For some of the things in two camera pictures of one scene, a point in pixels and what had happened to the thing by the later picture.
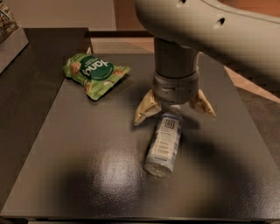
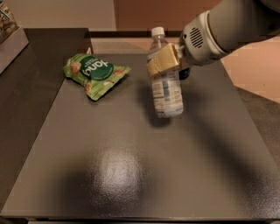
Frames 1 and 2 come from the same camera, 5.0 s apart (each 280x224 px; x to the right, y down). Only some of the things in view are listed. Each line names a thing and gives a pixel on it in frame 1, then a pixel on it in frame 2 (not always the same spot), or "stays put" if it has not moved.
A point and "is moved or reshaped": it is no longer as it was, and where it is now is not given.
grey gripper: [175, 88] to [198, 44]
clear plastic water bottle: [164, 145] is moved or reshaped
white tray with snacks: [17, 40] stays put
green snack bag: [96, 73] stays put
